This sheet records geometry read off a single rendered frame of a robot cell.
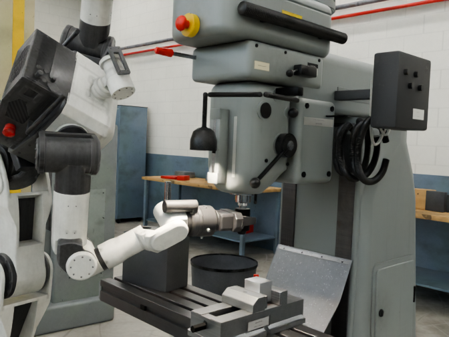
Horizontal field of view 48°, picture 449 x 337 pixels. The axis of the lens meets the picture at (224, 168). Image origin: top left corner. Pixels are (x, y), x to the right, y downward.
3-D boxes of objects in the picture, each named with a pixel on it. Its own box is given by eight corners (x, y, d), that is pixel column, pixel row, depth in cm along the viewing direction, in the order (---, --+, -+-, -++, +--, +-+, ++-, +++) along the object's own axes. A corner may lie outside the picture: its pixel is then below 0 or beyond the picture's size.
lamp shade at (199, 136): (184, 149, 133) (185, 126, 132) (197, 150, 139) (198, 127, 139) (209, 150, 130) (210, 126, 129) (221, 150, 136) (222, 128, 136)
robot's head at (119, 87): (101, 103, 136) (121, 85, 131) (89, 71, 138) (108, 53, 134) (119, 105, 141) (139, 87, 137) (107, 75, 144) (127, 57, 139)
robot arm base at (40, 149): (35, 186, 124) (37, 148, 118) (34, 158, 134) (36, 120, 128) (97, 188, 130) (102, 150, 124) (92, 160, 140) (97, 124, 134)
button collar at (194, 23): (194, 34, 130) (194, 11, 130) (179, 37, 135) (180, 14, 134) (200, 36, 132) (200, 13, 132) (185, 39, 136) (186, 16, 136)
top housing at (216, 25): (226, 31, 125) (229, -36, 124) (162, 43, 143) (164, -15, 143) (335, 58, 157) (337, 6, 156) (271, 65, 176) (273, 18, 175)
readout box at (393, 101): (399, 128, 137) (403, 49, 136) (369, 127, 143) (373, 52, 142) (431, 131, 151) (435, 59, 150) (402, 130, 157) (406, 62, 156)
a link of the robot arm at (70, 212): (49, 282, 127) (53, 196, 123) (49, 261, 139) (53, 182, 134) (96, 281, 131) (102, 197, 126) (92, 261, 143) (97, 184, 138)
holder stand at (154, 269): (165, 293, 176) (167, 235, 175) (121, 281, 189) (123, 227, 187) (188, 285, 186) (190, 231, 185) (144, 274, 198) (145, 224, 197)
